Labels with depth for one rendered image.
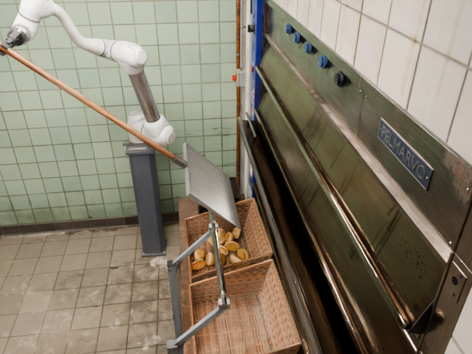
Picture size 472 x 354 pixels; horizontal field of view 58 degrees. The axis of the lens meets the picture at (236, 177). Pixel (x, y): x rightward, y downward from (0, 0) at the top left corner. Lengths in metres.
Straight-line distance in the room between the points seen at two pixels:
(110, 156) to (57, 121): 0.49
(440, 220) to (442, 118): 0.20
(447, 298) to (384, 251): 0.23
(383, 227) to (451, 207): 0.27
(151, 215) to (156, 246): 0.31
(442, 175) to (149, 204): 2.73
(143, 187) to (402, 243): 2.50
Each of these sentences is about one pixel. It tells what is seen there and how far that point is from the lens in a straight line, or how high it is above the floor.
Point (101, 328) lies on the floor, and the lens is 3.29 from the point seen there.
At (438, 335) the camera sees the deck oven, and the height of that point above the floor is 1.75.
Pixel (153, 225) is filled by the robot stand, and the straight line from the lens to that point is 3.52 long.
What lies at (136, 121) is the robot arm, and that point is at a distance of 3.06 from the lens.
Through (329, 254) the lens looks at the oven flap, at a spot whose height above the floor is 1.49.
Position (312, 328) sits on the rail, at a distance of 1.34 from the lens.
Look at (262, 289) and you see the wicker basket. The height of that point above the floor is 0.66.
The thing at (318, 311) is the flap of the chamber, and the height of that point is 1.40.
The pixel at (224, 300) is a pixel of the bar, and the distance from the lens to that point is 1.73.
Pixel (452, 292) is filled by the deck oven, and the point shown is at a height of 1.87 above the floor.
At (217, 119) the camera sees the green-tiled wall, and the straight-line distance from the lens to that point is 3.56.
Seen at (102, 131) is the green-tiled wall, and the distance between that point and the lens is 3.62.
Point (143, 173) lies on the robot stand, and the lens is 3.24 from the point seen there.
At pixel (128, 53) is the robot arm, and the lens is 2.63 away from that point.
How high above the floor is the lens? 2.46
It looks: 32 degrees down
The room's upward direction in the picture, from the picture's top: straight up
